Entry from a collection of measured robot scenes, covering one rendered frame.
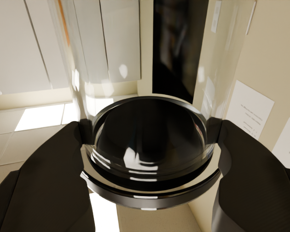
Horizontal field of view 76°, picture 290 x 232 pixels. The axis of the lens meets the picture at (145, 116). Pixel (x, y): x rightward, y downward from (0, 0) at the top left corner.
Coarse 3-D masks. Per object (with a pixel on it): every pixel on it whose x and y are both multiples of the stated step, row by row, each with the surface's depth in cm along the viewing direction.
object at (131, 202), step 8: (216, 176) 10; (88, 184) 10; (208, 184) 10; (96, 192) 10; (104, 192) 10; (192, 192) 10; (200, 192) 10; (112, 200) 10; (120, 200) 10; (128, 200) 9; (136, 200) 9; (144, 200) 9; (152, 200) 9; (160, 200) 9; (168, 200) 9; (176, 200) 9; (184, 200) 10; (152, 208) 10
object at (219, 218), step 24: (240, 144) 9; (240, 168) 8; (264, 168) 8; (240, 192) 7; (264, 192) 7; (288, 192) 7; (216, 216) 6; (240, 216) 6; (264, 216) 6; (288, 216) 6
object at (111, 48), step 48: (48, 0) 7; (96, 0) 5; (144, 0) 5; (192, 0) 5; (240, 0) 6; (96, 48) 6; (144, 48) 6; (192, 48) 6; (240, 48) 8; (96, 96) 8; (144, 96) 7; (192, 96) 7; (96, 144) 9; (144, 144) 8; (192, 144) 9; (144, 192) 9
